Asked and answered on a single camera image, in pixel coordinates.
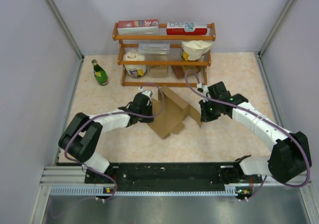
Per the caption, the red silver foil box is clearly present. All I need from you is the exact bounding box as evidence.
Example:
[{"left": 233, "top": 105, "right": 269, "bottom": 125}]
[{"left": 117, "top": 19, "right": 159, "bottom": 35}]

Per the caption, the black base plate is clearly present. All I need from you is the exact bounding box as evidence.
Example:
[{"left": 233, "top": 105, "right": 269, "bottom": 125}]
[{"left": 85, "top": 162, "right": 262, "bottom": 191}]

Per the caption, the brown brick package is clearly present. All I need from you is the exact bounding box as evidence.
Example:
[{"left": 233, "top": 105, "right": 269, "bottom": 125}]
[{"left": 171, "top": 65, "right": 201, "bottom": 79}]

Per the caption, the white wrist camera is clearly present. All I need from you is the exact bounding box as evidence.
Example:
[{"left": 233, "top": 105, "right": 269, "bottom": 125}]
[
  {"left": 139, "top": 87, "right": 153, "bottom": 101},
  {"left": 197, "top": 83, "right": 211, "bottom": 103}
]

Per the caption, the tan cardboard block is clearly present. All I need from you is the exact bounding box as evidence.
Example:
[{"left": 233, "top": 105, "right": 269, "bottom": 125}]
[{"left": 150, "top": 65, "right": 168, "bottom": 78}]

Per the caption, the grey slotted cable duct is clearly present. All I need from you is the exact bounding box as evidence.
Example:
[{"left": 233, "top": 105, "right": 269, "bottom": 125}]
[{"left": 50, "top": 186, "right": 251, "bottom": 197}]

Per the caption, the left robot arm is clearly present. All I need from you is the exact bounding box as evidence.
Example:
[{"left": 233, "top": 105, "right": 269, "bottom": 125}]
[{"left": 58, "top": 90, "right": 154, "bottom": 183}]

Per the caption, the red white carton box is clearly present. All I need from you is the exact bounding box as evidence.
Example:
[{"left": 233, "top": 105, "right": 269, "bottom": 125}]
[{"left": 166, "top": 22, "right": 208, "bottom": 35}]

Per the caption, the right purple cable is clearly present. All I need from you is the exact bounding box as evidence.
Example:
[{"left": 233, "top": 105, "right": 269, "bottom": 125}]
[{"left": 184, "top": 69, "right": 312, "bottom": 201}]

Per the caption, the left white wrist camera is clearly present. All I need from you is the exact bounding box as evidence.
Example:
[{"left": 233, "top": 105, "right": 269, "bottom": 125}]
[{"left": 139, "top": 87, "right": 153, "bottom": 101}]

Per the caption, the clear plastic container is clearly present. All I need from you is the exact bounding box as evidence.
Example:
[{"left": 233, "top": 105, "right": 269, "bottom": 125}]
[{"left": 138, "top": 43, "right": 170, "bottom": 55}]

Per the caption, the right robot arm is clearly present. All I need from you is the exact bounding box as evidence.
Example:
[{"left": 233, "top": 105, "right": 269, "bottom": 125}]
[{"left": 197, "top": 82, "right": 312, "bottom": 184}]

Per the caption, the green glass bottle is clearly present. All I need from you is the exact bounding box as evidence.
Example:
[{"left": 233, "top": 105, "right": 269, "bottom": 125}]
[{"left": 91, "top": 59, "right": 109, "bottom": 86}]

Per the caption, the wooden three-tier shelf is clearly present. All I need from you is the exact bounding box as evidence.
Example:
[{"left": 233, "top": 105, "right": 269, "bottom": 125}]
[{"left": 112, "top": 22, "right": 216, "bottom": 87}]

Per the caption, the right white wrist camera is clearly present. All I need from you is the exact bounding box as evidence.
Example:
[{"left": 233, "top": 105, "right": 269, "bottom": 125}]
[{"left": 197, "top": 83, "right": 211, "bottom": 103}]

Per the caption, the small white flour bag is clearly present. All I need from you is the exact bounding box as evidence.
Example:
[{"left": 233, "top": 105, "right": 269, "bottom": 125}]
[{"left": 123, "top": 50, "right": 147, "bottom": 78}]

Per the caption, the brown cardboard box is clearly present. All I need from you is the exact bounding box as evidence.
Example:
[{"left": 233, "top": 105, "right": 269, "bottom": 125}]
[{"left": 148, "top": 86, "right": 202, "bottom": 139}]

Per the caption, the large white paper bag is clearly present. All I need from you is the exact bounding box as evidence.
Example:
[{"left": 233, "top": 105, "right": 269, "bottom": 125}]
[{"left": 180, "top": 40, "right": 213, "bottom": 61}]

